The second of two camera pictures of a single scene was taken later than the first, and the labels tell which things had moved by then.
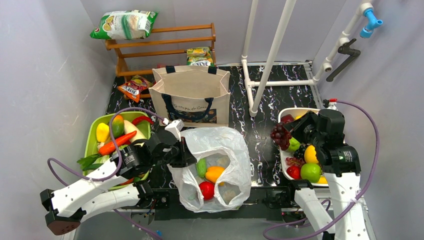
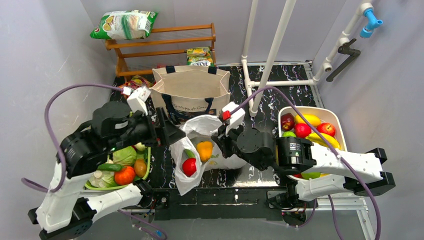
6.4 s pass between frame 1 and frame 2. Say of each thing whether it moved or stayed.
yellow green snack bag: stayed
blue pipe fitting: stayed
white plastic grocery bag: moved
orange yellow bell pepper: moved
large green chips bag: stayed
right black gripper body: moved
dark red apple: stayed
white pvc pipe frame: stayed
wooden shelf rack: stayed
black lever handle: stayed
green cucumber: moved
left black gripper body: moved
